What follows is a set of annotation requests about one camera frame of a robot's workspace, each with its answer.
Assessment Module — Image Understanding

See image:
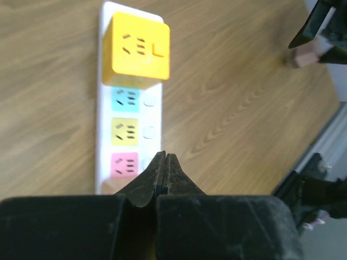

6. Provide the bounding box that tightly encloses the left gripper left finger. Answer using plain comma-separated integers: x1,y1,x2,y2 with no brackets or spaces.
115,151,166,207

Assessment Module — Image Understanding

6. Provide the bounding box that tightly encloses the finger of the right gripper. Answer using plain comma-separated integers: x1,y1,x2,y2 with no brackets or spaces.
318,46,347,65
288,0,336,49

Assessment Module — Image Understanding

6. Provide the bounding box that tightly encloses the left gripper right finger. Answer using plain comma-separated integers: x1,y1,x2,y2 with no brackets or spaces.
162,153,205,196

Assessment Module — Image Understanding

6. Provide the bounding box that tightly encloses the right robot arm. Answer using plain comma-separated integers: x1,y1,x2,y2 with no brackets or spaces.
273,1,346,231

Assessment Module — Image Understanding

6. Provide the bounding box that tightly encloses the white power strip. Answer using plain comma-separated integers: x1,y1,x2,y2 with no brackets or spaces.
95,1,163,194

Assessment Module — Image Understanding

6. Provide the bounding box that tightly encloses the pink plug adapter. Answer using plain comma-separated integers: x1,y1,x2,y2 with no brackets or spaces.
292,41,319,68

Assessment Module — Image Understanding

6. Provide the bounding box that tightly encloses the yellow cube socket adapter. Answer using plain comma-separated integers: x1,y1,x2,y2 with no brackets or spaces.
101,11,170,89

